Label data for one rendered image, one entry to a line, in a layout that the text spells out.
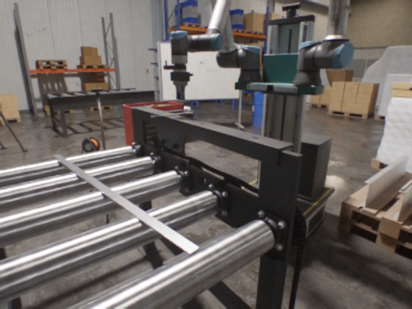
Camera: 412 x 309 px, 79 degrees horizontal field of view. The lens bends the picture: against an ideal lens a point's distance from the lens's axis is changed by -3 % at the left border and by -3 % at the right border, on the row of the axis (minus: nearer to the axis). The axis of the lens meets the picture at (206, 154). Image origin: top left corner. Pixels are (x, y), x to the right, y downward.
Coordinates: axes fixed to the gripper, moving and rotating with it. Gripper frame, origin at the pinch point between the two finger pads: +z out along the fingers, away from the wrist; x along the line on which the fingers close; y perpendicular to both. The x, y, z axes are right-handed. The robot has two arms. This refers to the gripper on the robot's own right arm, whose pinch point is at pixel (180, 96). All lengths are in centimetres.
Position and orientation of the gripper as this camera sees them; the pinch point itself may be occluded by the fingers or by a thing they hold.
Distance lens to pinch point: 150.0
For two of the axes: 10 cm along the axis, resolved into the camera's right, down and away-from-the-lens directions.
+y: 7.9, -1.9, 5.8
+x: -6.1, -2.5, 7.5
